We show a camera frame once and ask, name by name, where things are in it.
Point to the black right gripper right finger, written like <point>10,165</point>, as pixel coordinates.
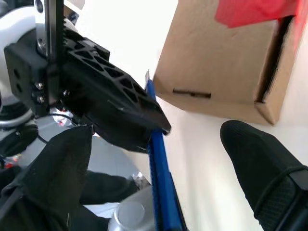
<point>264,173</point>

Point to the blue box cutter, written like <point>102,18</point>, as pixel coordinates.
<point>160,168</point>

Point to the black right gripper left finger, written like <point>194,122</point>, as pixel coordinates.
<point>48,183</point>

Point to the red tape strip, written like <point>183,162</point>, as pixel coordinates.
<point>245,12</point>

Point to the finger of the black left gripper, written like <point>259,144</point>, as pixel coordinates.
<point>115,125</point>

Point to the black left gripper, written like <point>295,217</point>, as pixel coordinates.
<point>21,72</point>

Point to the brown cardboard box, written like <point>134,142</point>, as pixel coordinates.
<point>211,62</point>

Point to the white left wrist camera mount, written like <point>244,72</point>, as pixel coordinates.
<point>10,30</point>

